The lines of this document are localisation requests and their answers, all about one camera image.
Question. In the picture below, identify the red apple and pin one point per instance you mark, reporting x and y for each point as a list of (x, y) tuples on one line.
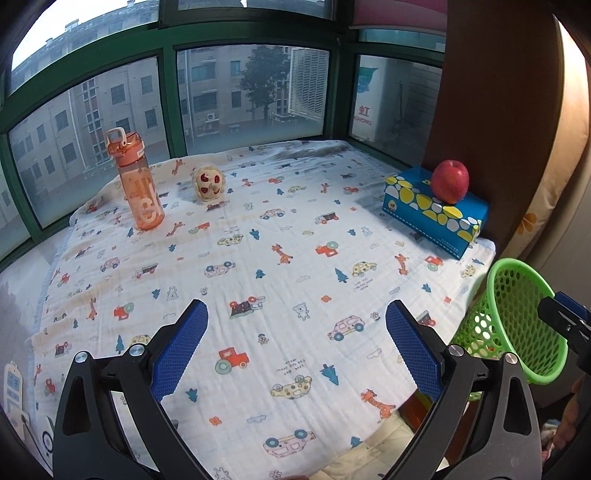
[(450, 182)]

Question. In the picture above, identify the orange water bottle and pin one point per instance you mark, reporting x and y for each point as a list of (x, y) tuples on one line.
[(143, 194)]

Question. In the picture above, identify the blue patterned box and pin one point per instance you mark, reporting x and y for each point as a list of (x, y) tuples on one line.
[(406, 217)]

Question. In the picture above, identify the printed blanket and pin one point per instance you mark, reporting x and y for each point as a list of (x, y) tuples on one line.
[(286, 258)]

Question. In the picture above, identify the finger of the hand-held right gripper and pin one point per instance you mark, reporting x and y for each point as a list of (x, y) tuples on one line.
[(575, 307), (561, 321)]

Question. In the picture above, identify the green window frame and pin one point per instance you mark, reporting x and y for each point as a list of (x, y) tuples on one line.
[(167, 92)]

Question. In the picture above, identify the pink roller blind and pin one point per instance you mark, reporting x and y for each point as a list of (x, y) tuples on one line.
[(397, 14)]

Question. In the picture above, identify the brown wooden wardrobe panel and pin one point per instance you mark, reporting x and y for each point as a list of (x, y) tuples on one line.
[(498, 92)]

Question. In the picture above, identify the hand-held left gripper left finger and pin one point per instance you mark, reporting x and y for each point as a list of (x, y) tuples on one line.
[(180, 350)]

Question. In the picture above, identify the green plastic basket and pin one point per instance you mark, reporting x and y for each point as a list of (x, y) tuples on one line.
[(521, 295)]

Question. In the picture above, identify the white air conditioner unit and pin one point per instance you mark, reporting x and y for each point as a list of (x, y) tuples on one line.
[(369, 106)]

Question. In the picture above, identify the small plush toy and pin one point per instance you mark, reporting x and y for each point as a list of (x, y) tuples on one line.
[(208, 183)]

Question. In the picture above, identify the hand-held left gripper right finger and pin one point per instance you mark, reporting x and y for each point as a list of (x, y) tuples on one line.
[(413, 350)]

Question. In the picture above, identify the white remote control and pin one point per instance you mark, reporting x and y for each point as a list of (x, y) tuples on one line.
[(13, 387)]

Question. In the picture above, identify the person's right hand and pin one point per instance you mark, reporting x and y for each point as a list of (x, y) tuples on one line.
[(568, 415)]

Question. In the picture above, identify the white louvered shutter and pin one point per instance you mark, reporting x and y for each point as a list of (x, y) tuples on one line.
[(308, 83)]

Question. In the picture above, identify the beige floral cloth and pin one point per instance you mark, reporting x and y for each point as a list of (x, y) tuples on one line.
[(568, 161)]

